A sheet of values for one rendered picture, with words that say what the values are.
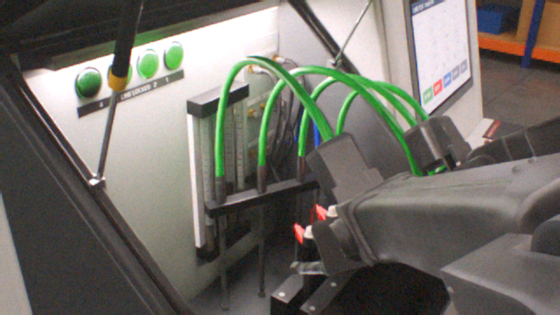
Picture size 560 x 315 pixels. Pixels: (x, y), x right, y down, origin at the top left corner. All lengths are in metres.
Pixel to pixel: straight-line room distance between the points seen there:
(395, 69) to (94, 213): 0.75
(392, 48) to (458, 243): 0.98
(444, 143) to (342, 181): 0.27
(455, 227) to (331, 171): 0.31
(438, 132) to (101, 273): 0.49
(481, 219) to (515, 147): 0.52
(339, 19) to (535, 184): 1.03
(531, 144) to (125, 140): 0.61
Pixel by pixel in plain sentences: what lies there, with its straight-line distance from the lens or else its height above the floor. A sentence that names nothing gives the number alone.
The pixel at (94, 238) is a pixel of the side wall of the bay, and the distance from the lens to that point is 0.70.
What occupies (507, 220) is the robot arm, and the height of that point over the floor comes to 1.56.
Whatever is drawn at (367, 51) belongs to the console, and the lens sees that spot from 1.17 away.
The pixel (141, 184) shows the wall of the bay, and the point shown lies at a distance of 0.99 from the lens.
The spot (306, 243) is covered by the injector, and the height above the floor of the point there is 1.09.
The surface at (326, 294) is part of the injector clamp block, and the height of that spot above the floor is 0.98.
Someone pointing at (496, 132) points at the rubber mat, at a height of 0.98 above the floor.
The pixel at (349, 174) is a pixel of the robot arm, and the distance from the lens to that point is 0.54.
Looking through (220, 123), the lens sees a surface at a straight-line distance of 0.95.
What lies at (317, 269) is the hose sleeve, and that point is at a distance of 0.79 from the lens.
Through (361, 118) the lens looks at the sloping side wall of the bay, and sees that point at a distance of 1.17.
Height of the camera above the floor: 1.65
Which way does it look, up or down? 27 degrees down
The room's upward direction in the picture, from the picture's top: 1 degrees clockwise
